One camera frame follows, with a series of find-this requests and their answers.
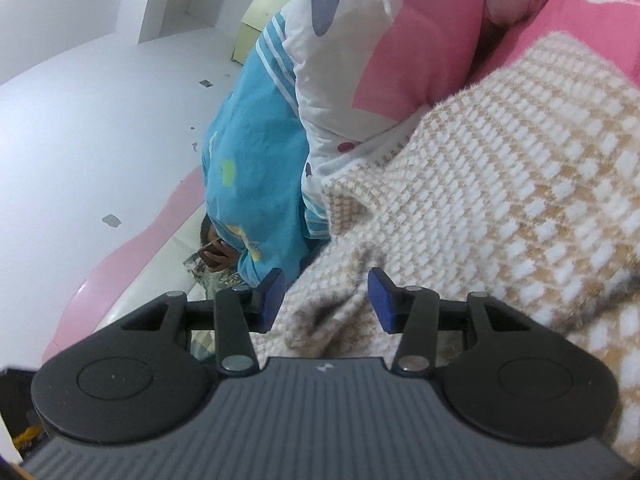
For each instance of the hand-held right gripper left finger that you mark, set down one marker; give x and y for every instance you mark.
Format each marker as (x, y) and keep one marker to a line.
(272, 300)

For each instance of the grey lace-trimmed pillow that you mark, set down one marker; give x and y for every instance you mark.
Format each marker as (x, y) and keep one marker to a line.
(220, 277)

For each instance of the pale yellow wardrobe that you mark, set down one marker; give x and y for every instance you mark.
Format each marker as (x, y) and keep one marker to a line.
(260, 25)

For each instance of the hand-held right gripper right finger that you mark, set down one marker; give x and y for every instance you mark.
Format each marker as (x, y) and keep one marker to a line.
(380, 302)

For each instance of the beige checked knit sweater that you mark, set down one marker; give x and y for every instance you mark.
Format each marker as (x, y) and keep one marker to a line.
(500, 185)

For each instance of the dark smartphone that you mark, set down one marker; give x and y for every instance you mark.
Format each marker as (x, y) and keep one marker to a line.
(210, 250)

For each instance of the pink white headboard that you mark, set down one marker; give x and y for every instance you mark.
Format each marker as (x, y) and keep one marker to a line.
(150, 285)

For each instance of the pink white patterned quilt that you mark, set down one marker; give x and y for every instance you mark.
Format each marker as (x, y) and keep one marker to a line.
(400, 35)

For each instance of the plaid pillow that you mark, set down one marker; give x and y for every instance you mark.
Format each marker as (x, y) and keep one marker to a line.
(202, 345)

